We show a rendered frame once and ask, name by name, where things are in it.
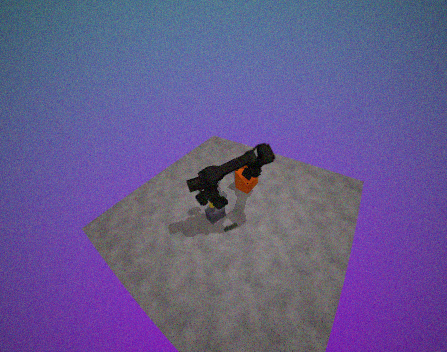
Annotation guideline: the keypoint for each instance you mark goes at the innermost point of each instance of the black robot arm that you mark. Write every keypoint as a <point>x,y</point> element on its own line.
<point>209,176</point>

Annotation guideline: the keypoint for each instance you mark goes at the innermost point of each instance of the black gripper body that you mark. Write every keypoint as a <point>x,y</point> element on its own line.
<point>219,202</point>

